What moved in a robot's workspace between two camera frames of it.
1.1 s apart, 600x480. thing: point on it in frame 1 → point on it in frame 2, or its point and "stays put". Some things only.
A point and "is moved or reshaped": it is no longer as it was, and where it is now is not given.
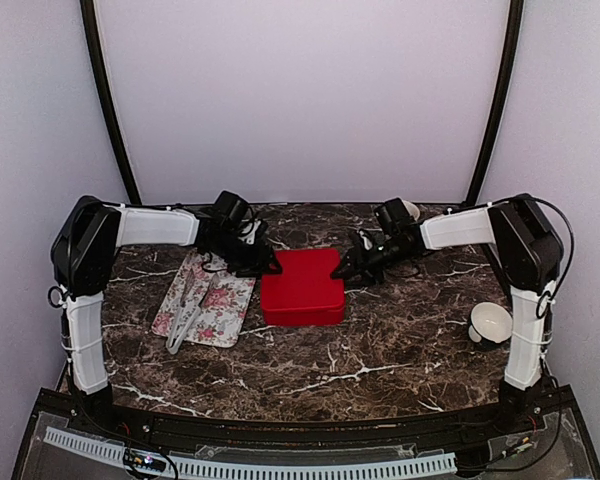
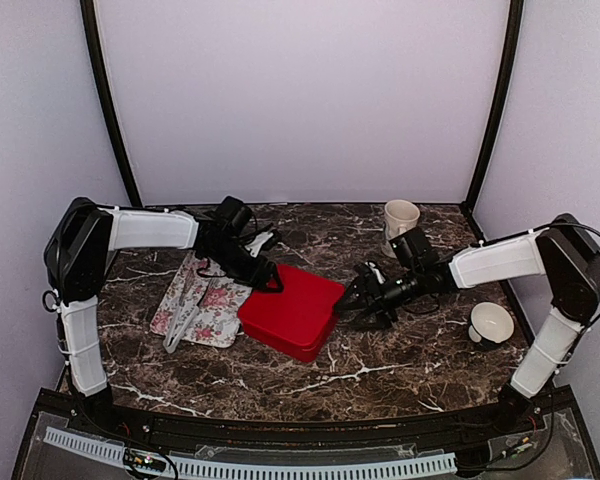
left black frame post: x=87 y=14 stays put
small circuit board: x=145 y=460 stays put
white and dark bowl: x=490 y=322 stays put
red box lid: x=305 y=293 is moved or reshaped
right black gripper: x=357 y=266 → x=367 y=287
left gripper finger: x=271 y=266 → x=272 y=272
